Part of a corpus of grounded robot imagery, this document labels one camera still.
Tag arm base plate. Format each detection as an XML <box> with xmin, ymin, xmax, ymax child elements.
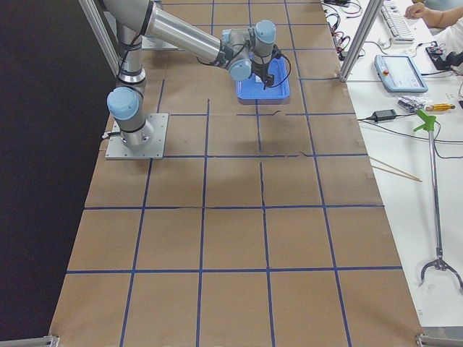
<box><xmin>105</xmin><ymin>113</ymin><xmax>169</xmax><ymax>160</ymax></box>

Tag person's hand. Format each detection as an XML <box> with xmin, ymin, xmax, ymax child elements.
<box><xmin>404</xmin><ymin>2</ymin><xmax>430</xmax><ymax>20</ymax></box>

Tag white keyboard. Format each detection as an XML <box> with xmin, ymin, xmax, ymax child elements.
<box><xmin>379</xmin><ymin>1</ymin><xmax>415</xmax><ymax>44</ymax></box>

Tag long metal reacher grabber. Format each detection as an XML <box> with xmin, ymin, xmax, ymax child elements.
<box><xmin>420</xmin><ymin>131</ymin><xmax>462</xmax><ymax>293</ymax></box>

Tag person's forearm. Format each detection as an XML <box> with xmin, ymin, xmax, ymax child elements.
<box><xmin>427</xmin><ymin>7</ymin><xmax>462</xmax><ymax>28</ymax></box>

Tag blue teach pendant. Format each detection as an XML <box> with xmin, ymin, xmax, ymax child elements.
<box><xmin>374</xmin><ymin>55</ymin><xmax>428</xmax><ymax>93</ymax></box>

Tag blue plastic tray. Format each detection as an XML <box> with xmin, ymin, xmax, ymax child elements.
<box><xmin>235</xmin><ymin>58</ymin><xmax>290</xmax><ymax>102</ymax></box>

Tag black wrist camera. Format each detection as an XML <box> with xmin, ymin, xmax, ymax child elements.
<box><xmin>271</xmin><ymin>44</ymin><xmax>281</xmax><ymax>59</ymax></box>

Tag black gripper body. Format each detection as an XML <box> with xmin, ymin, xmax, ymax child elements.
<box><xmin>252</xmin><ymin>53</ymin><xmax>271</xmax><ymax>78</ymax></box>

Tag brown paper table cover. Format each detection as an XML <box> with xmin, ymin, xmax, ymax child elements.
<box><xmin>50</xmin><ymin>1</ymin><xmax>420</xmax><ymax>346</ymax></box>

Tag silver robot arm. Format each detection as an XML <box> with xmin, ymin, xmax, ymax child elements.
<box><xmin>102</xmin><ymin>1</ymin><xmax>278</xmax><ymax>147</ymax></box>

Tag wooden chopstick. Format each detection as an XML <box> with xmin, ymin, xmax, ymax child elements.
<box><xmin>369</xmin><ymin>156</ymin><xmax>422</xmax><ymax>182</ymax></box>

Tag green clamp tool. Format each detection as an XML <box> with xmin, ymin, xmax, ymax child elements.
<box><xmin>413</xmin><ymin>109</ymin><xmax>436</xmax><ymax>132</ymax></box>

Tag aluminium frame post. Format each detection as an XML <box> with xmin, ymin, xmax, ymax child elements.
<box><xmin>339</xmin><ymin>0</ymin><xmax>383</xmax><ymax>82</ymax></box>

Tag black power adapter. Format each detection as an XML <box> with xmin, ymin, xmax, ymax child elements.
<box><xmin>372</xmin><ymin>109</ymin><xmax>397</xmax><ymax>123</ymax></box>

